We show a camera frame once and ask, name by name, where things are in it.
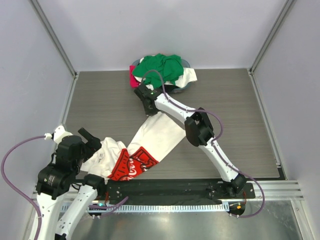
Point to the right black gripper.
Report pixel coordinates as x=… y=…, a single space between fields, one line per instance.
x=151 y=112

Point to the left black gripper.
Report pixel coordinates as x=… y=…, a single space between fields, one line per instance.
x=92 y=144

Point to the white Coca-Cola t-shirt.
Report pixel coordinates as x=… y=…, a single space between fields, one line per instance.
x=153 y=141

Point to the grey laundry basket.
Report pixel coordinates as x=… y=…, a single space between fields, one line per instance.
x=183 y=82

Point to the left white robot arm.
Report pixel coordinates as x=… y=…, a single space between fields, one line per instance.
x=55 y=180

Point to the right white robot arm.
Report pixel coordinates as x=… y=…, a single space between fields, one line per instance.
x=199 y=132

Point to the pink t-shirt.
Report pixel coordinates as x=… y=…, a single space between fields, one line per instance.
x=134 y=83

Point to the green t-shirt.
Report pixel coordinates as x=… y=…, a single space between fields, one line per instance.
x=168 y=66

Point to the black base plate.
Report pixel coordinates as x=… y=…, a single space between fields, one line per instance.
x=175 y=200

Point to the slotted cable duct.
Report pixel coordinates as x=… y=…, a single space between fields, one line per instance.
x=224 y=207

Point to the left aluminium frame post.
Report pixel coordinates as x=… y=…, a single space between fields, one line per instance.
x=52 y=35

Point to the aluminium frame post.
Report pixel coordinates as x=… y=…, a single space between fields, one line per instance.
x=52 y=35
x=272 y=33

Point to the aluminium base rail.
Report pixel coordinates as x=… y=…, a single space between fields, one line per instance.
x=275 y=190

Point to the right aluminium frame post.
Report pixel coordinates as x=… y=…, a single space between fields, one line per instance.
x=272 y=33

